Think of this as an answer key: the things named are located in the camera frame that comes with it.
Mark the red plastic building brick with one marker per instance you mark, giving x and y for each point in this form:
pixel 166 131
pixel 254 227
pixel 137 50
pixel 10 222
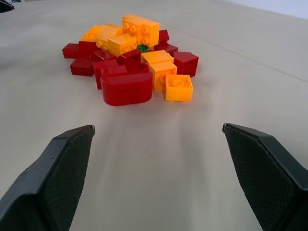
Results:
pixel 81 66

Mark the yellow block with open underside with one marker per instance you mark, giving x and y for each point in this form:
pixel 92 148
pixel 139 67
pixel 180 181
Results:
pixel 161 73

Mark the flat-topped yellow block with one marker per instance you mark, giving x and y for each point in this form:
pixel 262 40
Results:
pixel 156 57

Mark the green brick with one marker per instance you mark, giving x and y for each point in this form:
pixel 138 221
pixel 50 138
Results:
pixel 143 48

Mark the black object at edge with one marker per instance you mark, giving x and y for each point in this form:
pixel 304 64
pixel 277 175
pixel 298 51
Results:
pixel 6 6

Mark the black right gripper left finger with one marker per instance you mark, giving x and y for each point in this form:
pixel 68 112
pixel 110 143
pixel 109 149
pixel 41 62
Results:
pixel 36 183

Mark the large rounded red block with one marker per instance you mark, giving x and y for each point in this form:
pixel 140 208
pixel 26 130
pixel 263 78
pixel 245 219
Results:
pixel 127 90

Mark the red cube block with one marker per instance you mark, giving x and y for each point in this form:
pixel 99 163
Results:
pixel 186 63

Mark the small square yellow block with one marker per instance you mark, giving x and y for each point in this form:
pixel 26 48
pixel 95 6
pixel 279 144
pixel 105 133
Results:
pixel 178 88

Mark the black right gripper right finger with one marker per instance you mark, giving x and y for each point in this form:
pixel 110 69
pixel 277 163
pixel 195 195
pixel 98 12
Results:
pixel 269 178

